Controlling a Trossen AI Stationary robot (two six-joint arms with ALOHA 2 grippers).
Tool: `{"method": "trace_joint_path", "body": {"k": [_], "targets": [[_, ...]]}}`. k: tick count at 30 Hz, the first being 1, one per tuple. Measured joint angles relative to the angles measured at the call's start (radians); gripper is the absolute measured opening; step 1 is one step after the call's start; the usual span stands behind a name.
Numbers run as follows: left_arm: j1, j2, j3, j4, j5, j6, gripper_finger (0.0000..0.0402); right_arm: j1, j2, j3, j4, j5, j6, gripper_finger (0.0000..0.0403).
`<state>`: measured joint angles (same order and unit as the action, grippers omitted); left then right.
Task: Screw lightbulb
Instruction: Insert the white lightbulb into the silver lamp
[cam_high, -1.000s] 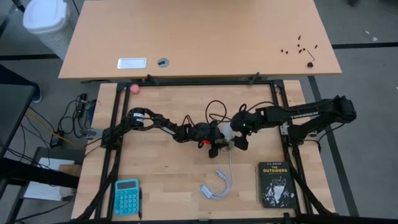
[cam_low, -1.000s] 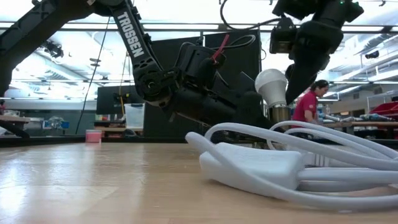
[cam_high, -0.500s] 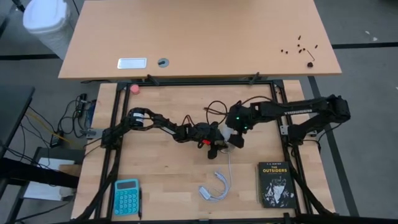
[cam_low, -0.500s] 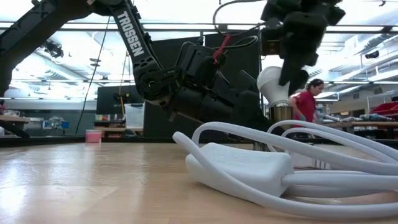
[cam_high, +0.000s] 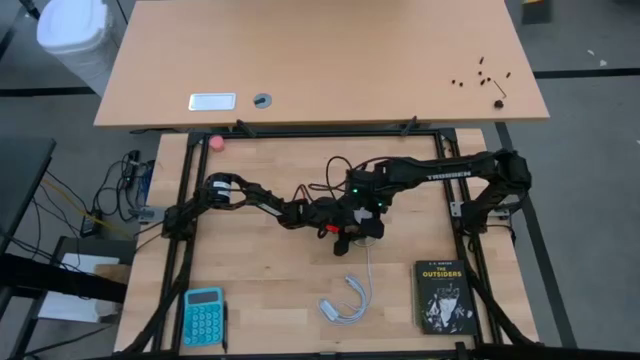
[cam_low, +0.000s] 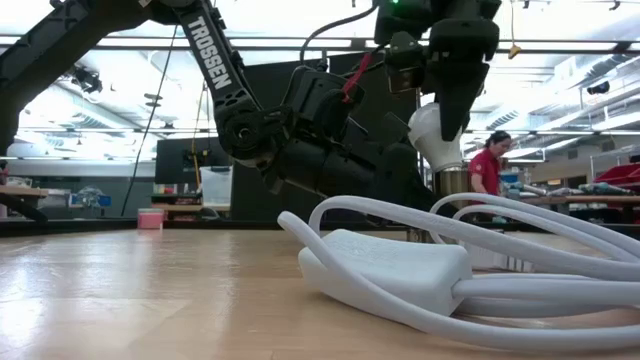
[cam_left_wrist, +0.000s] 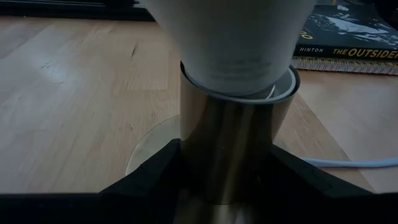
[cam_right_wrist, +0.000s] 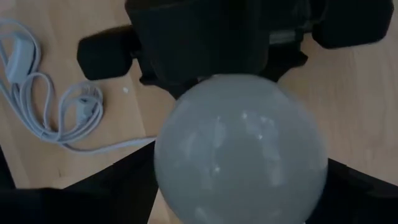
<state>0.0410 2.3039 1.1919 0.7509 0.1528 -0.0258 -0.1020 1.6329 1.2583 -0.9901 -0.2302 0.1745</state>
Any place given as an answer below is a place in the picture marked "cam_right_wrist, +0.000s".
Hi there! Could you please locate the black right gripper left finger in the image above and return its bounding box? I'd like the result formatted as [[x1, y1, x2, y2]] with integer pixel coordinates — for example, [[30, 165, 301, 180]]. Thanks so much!
[[0, 141, 161, 224]]

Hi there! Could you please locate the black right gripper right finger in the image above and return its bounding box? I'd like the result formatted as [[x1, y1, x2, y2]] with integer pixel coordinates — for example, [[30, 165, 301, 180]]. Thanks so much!
[[305, 157, 398, 224]]

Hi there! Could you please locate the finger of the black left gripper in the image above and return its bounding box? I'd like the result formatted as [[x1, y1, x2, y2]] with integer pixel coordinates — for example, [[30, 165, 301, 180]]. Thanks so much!
[[139, 60, 200, 100], [259, 41, 309, 83]]

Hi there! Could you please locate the white frosted lightbulb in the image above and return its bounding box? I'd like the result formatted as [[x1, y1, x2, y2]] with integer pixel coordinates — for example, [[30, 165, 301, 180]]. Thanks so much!
[[153, 73, 329, 224]]

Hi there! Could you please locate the white power cable with switch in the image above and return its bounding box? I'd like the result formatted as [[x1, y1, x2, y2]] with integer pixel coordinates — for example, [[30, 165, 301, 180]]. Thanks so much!
[[0, 17, 157, 155]]

